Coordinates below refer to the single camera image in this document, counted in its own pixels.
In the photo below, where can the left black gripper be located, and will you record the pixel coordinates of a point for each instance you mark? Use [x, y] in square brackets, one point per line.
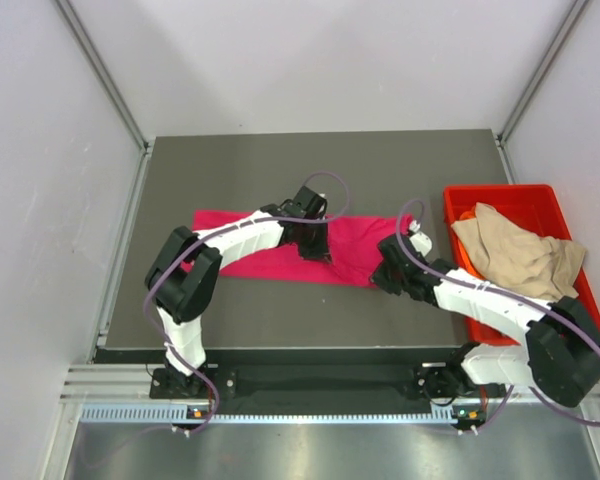
[319, 252]

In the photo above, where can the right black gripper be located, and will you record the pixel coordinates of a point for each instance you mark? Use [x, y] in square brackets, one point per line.
[380, 278]

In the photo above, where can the pink t shirt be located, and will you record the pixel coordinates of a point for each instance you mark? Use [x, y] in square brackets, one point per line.
[353, 245]

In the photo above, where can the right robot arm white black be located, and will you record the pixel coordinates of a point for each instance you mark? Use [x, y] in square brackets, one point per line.
[556, 347]

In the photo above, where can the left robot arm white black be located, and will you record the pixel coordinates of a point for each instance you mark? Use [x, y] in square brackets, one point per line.
[183, 277]

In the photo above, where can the orange t shirt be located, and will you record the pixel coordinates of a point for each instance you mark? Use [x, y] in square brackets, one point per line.
[466, 261]

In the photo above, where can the beige t shirt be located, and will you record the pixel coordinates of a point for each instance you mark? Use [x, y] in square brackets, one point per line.
[517, 259]

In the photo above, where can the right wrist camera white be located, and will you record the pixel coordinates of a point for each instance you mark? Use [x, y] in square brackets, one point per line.
[421, 242]

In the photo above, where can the aluminium frame rail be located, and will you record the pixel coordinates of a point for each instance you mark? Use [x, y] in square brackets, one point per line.
[126, 382]

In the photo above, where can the slotted cable duct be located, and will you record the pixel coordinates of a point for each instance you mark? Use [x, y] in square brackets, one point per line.
[185, 414]

